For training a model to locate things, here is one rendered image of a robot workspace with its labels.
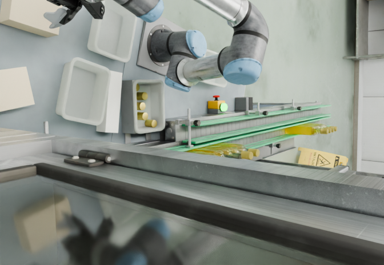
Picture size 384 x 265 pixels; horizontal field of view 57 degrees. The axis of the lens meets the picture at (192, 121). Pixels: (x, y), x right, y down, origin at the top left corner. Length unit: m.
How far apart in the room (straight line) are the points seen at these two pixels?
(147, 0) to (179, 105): 0.90
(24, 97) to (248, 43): 0.72
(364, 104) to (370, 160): 1.07
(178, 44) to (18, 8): 0.62
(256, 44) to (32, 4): 0.72
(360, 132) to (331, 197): 7.11
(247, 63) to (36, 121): 0.74
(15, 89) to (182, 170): 0.90
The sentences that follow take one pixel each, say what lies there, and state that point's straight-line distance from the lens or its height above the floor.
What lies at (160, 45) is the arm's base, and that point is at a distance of 1.59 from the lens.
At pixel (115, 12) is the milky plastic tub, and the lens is 1.54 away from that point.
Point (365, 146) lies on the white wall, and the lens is 7.42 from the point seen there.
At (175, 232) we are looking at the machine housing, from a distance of 0.24.
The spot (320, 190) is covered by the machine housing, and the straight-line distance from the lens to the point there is 0.29.
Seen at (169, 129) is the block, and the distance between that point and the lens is 1.57.
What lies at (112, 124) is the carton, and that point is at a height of 0.81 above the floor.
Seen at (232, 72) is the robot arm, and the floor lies 1.32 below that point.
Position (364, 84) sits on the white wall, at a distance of 7.33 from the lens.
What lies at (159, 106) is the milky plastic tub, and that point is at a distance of 1.57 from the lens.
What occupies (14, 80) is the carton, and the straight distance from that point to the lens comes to 1.21.
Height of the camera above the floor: 1.93
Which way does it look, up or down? 40 degrees down
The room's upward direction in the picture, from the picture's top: 93 degrees clockwise
